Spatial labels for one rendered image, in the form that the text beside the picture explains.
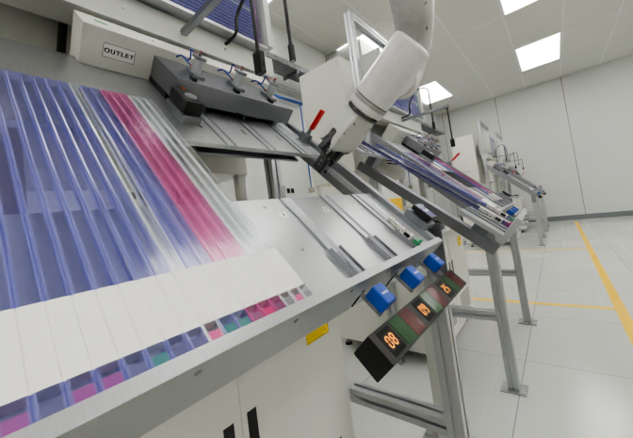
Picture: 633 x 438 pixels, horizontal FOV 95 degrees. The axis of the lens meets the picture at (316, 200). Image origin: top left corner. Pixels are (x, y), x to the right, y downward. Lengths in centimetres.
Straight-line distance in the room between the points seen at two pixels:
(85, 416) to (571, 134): 811
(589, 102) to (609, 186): 172
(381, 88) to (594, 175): 757
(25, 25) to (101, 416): 89
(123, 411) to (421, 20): 71
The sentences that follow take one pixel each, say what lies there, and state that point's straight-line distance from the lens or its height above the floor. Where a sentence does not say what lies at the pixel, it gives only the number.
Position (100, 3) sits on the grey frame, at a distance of 89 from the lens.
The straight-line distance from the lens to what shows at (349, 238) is 50.
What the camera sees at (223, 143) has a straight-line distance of 62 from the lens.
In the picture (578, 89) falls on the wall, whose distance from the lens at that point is 828.
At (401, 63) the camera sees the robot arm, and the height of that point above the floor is 108.
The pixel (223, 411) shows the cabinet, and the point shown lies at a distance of 69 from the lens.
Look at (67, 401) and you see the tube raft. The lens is 24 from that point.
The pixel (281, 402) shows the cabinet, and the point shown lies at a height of 42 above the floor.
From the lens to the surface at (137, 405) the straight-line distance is 24.
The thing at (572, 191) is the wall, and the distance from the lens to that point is 807.
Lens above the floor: 82
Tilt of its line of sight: 3 degrees up
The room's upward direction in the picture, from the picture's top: 8 degrees counter-clockwise
